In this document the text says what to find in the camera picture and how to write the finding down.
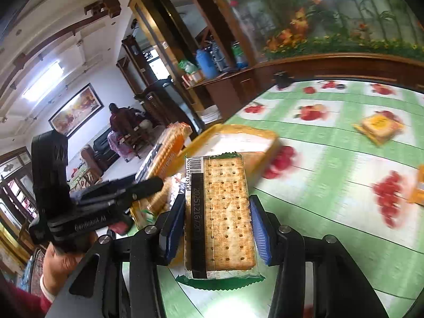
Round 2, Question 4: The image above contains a round cracker clear pack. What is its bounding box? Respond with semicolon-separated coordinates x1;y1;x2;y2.
138;173;186;228

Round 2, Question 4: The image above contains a green-edged soda cracker pack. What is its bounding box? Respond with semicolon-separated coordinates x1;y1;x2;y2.
176;152;264;291

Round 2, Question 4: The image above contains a yellow square biscuit pack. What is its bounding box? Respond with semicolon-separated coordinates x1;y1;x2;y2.
352;113;404;147

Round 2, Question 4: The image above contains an orange-edged cracker pack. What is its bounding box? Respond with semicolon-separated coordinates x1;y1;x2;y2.
135;122;192;182

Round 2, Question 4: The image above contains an orange yellow snack bag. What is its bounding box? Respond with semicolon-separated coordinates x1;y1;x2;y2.
408;164;424;206

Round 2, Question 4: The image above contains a person's left hand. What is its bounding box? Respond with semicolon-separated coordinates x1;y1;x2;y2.
40;243;86;302

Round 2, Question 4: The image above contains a yellow rimmed white tray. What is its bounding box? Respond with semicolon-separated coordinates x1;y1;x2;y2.
130;123;281;233

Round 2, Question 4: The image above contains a green fruit pattern tablecloth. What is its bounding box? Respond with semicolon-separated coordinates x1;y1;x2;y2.
122;79;424;318

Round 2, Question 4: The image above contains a seated person in red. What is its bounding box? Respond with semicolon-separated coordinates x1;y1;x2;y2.
108;103;138;137

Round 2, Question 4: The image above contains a framed landscape painting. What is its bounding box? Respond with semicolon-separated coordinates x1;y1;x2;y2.
49;83;104;138

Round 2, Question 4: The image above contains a dark wooden chair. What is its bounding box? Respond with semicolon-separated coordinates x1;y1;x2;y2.
134;76;205;140

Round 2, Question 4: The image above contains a black small cup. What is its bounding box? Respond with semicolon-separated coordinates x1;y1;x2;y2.
273;71;294;90

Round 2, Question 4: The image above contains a blue thermos flask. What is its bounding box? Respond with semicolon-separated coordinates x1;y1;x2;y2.
196;49;219;80

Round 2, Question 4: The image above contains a glass flower display panel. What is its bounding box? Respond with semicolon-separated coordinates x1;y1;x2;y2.
224;0;423;62

